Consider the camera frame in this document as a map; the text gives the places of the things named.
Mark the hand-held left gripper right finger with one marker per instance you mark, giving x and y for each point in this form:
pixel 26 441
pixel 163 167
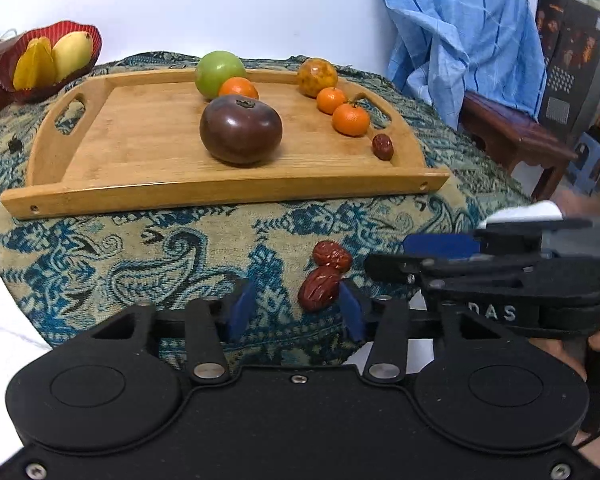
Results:
pixel 352 312

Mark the black printed box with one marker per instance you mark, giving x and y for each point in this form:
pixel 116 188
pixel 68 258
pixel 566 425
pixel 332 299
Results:
pixel 572 55

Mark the white towel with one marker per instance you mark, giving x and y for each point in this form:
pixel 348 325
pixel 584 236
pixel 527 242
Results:
pixel 0 310

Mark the dark wooden chair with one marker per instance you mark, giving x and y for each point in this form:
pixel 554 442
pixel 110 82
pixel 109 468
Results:
pixel 505 130

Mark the yellow mango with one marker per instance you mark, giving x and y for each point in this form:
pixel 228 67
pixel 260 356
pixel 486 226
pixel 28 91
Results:
pixel 72 55

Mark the red bowl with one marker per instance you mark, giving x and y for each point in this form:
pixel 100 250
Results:
pixel 87 40

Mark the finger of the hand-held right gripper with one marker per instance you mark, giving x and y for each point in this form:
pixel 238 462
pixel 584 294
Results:
pixel 440 245
pixel 395 266

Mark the wooden tray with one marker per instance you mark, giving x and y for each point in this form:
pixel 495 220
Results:
pixel 145 145

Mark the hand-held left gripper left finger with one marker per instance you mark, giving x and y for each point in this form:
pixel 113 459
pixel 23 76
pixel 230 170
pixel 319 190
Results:
pixel 240 307

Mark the green apple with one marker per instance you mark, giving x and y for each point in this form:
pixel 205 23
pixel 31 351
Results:
pixel 215 72

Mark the red date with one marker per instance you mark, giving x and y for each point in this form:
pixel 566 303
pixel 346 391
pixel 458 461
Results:
pixel 382 147
pixel 331 256
pixel 319 290

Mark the yellow starfruit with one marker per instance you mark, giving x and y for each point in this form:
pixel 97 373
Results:
pixel 34 66

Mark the person's right hand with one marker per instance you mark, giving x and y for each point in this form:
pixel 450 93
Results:
pixel 565 352

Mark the dark purple tomato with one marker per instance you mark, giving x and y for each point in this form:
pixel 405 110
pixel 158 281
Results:
pixel 240 130

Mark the blue plastic stool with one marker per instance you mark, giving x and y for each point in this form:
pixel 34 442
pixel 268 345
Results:
pixel 587 160

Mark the blue checked cloth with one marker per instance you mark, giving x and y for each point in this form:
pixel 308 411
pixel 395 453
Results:
pixel 460 25

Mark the paisley blanket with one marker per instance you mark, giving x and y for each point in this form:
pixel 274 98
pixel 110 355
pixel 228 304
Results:
pixel 155 255

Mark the small mandarin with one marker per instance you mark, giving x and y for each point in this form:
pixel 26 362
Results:
pixel 331 100
pixel 240 87
pixel 351 120

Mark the mottled yellow orange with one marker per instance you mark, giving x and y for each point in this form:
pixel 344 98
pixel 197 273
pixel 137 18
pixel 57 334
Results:
pixel 316 77

